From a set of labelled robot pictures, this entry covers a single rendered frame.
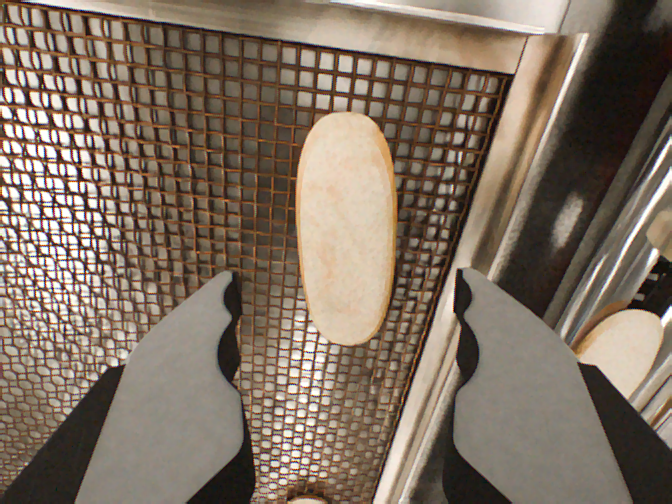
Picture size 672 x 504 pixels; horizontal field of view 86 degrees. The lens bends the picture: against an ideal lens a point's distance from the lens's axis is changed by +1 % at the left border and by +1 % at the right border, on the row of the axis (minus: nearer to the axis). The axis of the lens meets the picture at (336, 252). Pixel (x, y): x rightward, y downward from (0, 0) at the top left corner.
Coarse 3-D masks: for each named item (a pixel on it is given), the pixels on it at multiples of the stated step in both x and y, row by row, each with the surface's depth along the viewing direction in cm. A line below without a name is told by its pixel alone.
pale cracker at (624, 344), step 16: (608, 320) 18; (624, 320) 18; (640, 320) 18; (656, 320) 18; (592, 336) 19; (608, 336) 18; (624, 336) 18; (640, 336) 18; (656, 336) 18; (576, 352) 20; (592, 352) 19; (608, 352) 19; (624, 352) 18; (640, 352) 18; (656, 352) 18; (608, 368) 19; (624, 368) 19; (640, 368) 19; (624, 384) 19
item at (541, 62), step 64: (0, 0) 11; (64, 0) 10; (128, 0) 10; (192, 0) 10; (256, 0) 10; (320, 0) 10; (0, 64) 12; (128, 64) 11; (448, 64) 11; (512, 64) 11; (576, 64) 10; (0, 128) 13; (64, 128) 12; (256, 128) 12; (384, 128) 12; (448, 128) 12; (512, 128) 12; (0, 192) 14; (64, 192) 14; (128, 192) 14; (192, 192) 13; (256, 192) 13; (512, 192) 12; (128, 256) 15; (256, 256) 15; (448, 256) 15; (128, 320) 17; (384, 320) 16; (448, 320) 16; (64, 384) 19; (384, 384) 18; (448, 384) 16; (0, 448) 21; (320, 448) 21
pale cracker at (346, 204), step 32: (320, 128) 12; (352, 128) 12; (320, 160) 12; (352, 160) 12; (384, 160) 12; (320, 192) 12; (352, 192) 12; (384, 192) 12; (320, 224) 13; (352, 224) 13; (384, 224) 13; (320, 256) 14; (352, 256) 14; (384, 256) 14; (320, 288) 14; (352, 288) 14; (384, 288) 14; (320, 320) 15; (352, 320) 15
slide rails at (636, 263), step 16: (656, 208) 16; (656, 224) 16; (640, 240) 17; (656, 240) 17; (624, 256) 17; (640, 256) 17; (656, 256) 17; (624, 272) 17; (640, 272) 17; (608, 288) 18; (624, 288) 18; (608, 304) 18; (624, 304) 18; (592, 320) 19; (576, 336) 20; (656, 368) 19; (640, 384) 20; (656, 384) 20; (640, 400) 21
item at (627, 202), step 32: (640, 128) 15; (640, 160) 14; (608, 192) 16; (640, 192) 15; (608, 224) 16; (640, 224) 15; (576, 256) 18; (608, 256) 16; (576, 288) 17; (544, 320) 19; (576, 320) 18
